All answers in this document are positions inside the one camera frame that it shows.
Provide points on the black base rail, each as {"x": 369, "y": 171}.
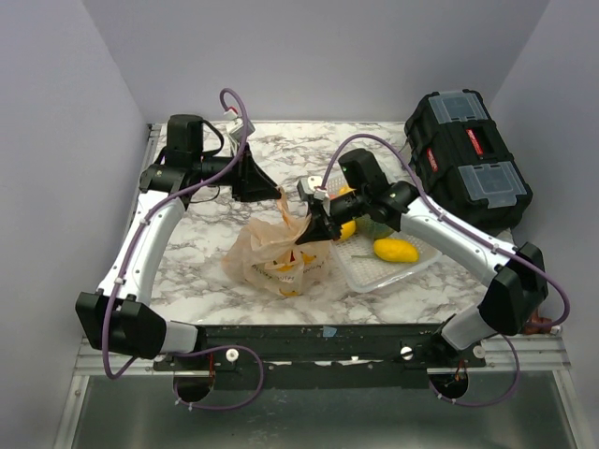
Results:
{"x": 320, "y": 357}

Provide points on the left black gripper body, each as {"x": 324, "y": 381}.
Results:
{"x": 237, "y": 179}

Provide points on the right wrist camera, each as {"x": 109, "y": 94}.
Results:
{"x": 311, "y": 187}

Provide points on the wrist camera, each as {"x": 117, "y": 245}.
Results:
{"x": 311, "y": 187}
{"x": 234, "y": 130}

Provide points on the aluminium frame rail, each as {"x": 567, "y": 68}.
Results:
{"x": 535, "y": 353}

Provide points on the orange banana-print plastic bag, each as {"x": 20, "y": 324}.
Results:
{"x": 268, "y": 257}

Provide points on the yellow lemon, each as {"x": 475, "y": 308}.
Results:
{"x": 348, "y": 230}

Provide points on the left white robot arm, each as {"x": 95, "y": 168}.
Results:
{"x": 117, "y": 317}

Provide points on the brass pipe fitting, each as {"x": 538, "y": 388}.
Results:
{"x": 540, "y": 325}

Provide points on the green netted melon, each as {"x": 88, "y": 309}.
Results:
{"x": 371, "y": 229}

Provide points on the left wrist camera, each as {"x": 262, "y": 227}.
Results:
{"x": 234, "y": 130}

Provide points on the black tool box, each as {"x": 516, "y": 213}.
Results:
{"x": 463, "y": 163}

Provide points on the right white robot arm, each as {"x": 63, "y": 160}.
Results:
{"x": 513, "y": 276}

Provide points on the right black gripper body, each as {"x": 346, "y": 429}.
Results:
{"x": 343, "y": 209}

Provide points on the white plastic basket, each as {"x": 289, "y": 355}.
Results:
{"x": 365, "y": 272}

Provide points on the pale yellow round fruit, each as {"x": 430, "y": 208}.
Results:
{"x": 345, "y": 190}

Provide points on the yellow mango back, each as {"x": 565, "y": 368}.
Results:
{"x": 395, "y": 251}

